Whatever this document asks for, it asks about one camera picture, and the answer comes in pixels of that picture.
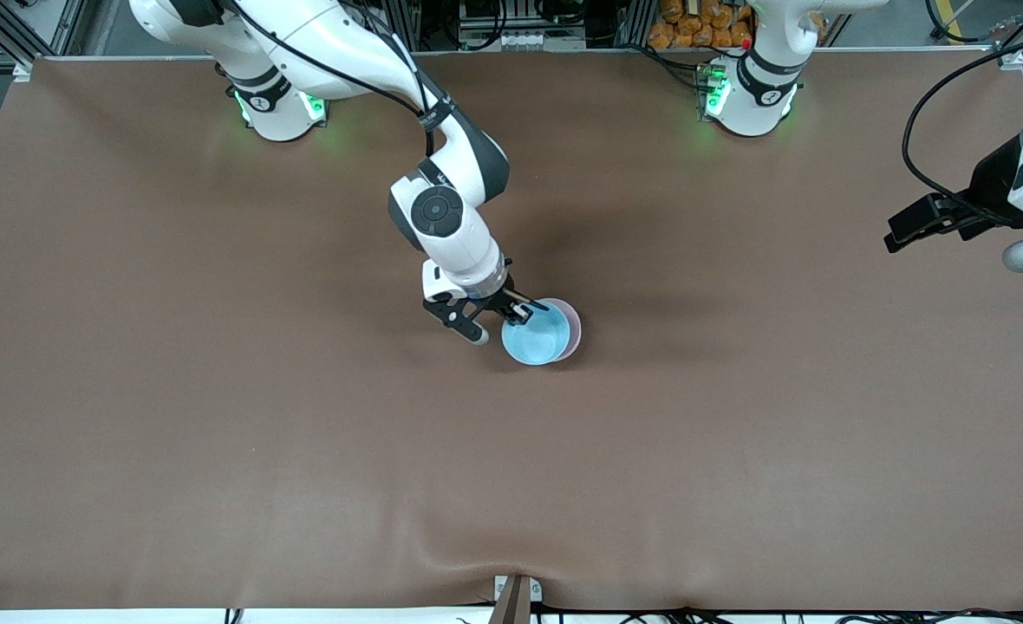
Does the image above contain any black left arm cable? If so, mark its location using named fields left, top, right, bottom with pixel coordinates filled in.
left=900, top=30, right=1023, bottom=209

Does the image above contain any blue bowl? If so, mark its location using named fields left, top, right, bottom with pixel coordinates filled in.
left=501, top=298, right=571, bottom=367

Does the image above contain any brown table mat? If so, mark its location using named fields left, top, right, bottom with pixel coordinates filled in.
left=0, top=52, right=1023, bottom=612

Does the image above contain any pile of orange snacks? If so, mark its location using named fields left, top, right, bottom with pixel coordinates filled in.
left=648, top=0, right=755, bottom=50

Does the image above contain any white terminal block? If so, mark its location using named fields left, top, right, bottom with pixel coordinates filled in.
left=498, top=30, right=564, bottom=50

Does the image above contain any pink bowl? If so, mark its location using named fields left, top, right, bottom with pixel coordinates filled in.
left=553, top=300, right=583, bottom=363

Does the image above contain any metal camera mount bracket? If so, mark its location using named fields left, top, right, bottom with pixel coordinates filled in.
left=494, top=575, right=544, bottom=624

